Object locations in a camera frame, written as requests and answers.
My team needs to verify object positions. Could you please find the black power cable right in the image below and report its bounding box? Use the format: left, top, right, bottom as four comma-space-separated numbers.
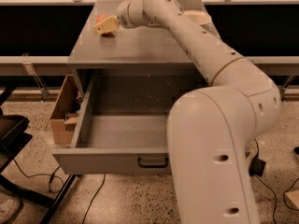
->
252, 137, 278, 224

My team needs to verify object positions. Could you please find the black drawer handle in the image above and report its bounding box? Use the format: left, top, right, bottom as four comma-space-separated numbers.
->
137, 158, 169, 169

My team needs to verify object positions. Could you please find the black power adapter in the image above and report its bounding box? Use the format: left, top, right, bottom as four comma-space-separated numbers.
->
249, 157, 266, 176

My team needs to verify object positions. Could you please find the black cable left floor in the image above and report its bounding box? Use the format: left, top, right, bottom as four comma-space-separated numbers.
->
12, 158, 65, 194

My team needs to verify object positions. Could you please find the grey open top drawer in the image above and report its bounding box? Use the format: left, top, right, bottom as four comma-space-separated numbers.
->
51, 74, 250, 175

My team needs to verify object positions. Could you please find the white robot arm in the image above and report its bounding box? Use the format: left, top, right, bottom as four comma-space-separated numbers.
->
94, 0, 280, 224

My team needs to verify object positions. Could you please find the grey metal cabinet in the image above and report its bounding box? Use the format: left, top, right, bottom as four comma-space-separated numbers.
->
68, 0, 197, 93

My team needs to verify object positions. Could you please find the grey metal railing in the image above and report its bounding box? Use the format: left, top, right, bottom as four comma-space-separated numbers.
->
0, 0, 299, 102

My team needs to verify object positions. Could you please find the orange fruit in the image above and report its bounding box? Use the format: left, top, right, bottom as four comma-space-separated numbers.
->
96, 14, 107, 23

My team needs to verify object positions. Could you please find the white shoe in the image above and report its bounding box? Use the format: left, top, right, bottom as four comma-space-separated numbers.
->
0, 199, 21, 224

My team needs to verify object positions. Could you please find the white ceramic bowl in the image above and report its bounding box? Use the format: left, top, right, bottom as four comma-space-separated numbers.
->
184, 10, 211, 26

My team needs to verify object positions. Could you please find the black metal cart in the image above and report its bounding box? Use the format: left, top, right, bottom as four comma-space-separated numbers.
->
0, 87, 78, 224

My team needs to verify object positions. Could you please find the black cable under drawer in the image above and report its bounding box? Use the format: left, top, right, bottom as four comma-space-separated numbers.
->
81, 173, 107, 224

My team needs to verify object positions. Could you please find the brown cardboard box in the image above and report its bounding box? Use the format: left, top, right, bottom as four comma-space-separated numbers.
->
50, 75, 82, 145

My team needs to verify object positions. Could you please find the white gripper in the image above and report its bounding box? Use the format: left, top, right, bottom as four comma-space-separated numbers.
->
93, 0, 144, 35

